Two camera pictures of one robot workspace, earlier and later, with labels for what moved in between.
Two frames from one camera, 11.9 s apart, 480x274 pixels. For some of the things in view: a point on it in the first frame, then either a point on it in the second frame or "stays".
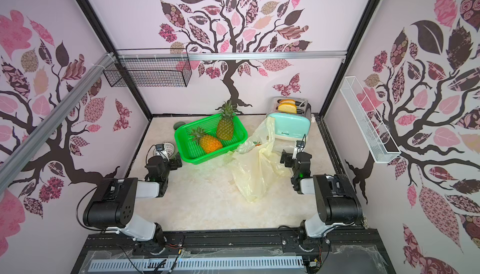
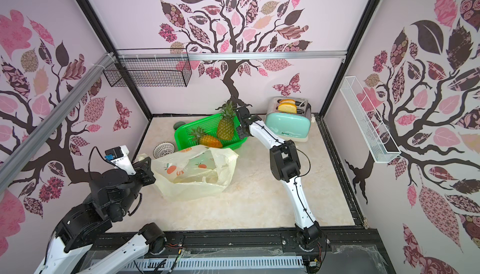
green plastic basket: (189, 148) stays
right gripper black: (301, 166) → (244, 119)
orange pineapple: (209, 144) stays
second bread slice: (287, 102) stays
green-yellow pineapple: (225, 124) stays
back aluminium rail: (230, 55) stays
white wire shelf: (370, 123) stays
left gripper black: (174, 166) → (143, 167)
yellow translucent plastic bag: (256, 165) → (194, 173)
